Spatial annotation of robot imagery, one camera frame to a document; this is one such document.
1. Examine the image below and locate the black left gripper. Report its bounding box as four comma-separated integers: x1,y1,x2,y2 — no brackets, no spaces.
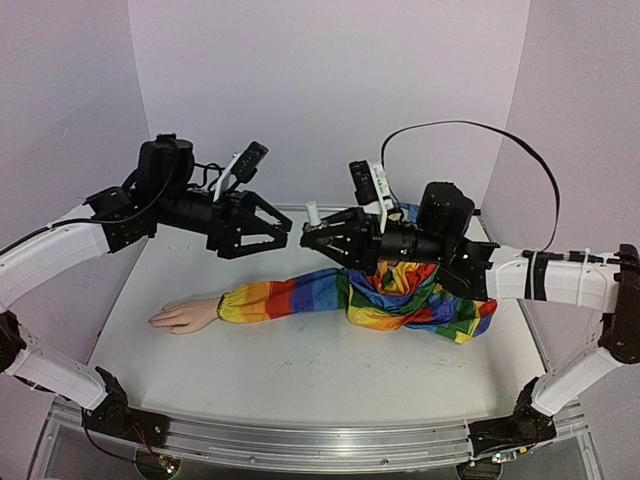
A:
156,185,296,258

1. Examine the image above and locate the black left camera cable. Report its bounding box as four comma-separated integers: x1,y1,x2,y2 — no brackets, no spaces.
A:
192,160,226,194

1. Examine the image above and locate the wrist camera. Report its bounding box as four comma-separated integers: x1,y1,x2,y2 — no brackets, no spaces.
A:
349,160,395,234
213,141,269,202

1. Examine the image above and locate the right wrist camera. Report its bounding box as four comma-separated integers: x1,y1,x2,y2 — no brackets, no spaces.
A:
349,160,395,234

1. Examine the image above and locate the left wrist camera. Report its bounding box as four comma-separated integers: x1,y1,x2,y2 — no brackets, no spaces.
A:
213,141,269,202

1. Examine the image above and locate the rainbow striped sleeve cloth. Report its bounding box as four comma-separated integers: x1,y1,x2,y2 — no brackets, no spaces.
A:
216,202,498,346

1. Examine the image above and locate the aluminium front rail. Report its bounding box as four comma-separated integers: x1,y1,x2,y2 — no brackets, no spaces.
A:
49,379,596,474

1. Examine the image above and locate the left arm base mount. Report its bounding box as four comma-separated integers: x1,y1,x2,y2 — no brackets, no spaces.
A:
82,366,170,448

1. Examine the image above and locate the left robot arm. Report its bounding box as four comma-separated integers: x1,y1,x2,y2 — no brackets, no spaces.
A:
1,134,292,437

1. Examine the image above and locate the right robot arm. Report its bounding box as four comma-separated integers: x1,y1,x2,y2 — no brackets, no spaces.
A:
301,183,639,454

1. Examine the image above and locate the clear glitter nail polish bottle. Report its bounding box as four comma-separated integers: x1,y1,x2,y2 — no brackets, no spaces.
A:
303,201,324,234

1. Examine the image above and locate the mannequin hand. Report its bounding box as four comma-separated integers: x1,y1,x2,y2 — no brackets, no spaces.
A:
149,298,220,335

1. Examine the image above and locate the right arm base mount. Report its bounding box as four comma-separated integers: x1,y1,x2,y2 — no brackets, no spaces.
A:
468,377,557,460

